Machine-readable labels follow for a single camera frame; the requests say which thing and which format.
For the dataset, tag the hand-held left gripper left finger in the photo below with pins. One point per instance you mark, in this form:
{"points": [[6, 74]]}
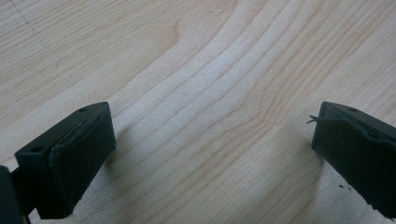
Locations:
{"points": [[71, 158]]}

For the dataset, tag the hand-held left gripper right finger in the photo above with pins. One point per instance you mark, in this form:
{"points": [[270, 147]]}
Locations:
{"points": [[358, 152]]}

